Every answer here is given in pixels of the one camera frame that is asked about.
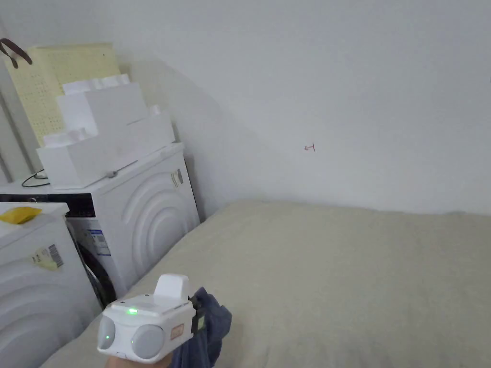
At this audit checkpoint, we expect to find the white washing machine with yellow cloth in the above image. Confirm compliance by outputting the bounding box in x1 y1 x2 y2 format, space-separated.
0 202 105 368

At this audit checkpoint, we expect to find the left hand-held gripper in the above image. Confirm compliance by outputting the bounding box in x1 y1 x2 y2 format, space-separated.
97 273 208 365

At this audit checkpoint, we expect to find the white washing machine with foam blocks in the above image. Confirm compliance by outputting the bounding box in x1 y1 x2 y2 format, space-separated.
0 42 201 309

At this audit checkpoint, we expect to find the person's left hand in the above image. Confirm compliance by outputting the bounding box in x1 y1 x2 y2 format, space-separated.
103 355 171 368

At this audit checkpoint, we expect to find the bed with beige sheet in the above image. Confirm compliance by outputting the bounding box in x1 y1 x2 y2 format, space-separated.
38 199 491 368

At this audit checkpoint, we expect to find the dark blue garment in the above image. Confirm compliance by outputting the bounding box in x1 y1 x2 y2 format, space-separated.
170 287 233 368

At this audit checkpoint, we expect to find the brown strap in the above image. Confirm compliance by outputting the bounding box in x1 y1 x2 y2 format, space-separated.
0 38 34 69

